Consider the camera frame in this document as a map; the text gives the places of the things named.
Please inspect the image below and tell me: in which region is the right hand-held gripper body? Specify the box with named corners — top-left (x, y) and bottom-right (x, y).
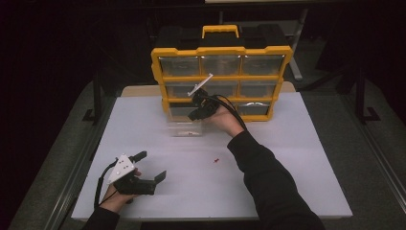
top-left (187, 73), bottom-right (222, 115)

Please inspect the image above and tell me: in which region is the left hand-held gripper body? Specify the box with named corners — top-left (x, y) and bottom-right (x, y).
top-left (106, 153), bottom-right (157, 196)

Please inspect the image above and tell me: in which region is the clear plastic drawer bin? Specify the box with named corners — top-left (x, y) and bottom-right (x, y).
top-left (166, 111), bottom-right (205, 138)

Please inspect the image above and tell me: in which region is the yellow parts organizer cabinet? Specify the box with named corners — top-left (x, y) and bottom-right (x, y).
top-left (150, 24), bottom-right (294, 123)

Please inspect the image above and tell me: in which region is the person's right hand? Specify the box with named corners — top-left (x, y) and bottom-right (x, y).
top-left (203, 104), bottom-right (241, 139)

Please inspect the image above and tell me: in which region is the person's left hand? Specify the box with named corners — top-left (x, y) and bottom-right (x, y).
top-left (100, 184), bottom-right (142, 215)

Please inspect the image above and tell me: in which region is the white foam board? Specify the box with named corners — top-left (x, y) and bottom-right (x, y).
top-left (70, 91), bottom-right (353, 221)

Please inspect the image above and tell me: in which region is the set of clear drawers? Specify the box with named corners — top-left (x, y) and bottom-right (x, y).
top-left (158, 55), bottom-right (285, 117)

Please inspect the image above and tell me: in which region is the black metal stand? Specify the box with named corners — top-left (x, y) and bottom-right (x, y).
top-left (81, 70), bottom-right (103, 126)
top-left (353, 63), bottom-right (382, 126)

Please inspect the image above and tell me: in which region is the grey metal stand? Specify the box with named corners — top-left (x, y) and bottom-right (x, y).
top-left (283, 8), bottom-right (310, 81)

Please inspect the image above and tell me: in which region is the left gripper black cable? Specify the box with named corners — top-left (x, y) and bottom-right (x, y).
top-left (94, 157), bottom-right (120, 209)

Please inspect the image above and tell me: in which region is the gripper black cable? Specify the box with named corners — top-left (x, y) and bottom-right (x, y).
top-left (210, 94), bottom-right (248, 132)
top-left (94, 157), bottom-right (120, 209)

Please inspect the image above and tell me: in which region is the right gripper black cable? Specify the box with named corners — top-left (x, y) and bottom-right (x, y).
top-left (210, 94), bottom-right (248, 132)

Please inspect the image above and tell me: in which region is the metal rail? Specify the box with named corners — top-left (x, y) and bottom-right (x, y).
top-left (341, 94), bottom-right (406, 202)
top-left (44, 95), bottom-right (118, 230)

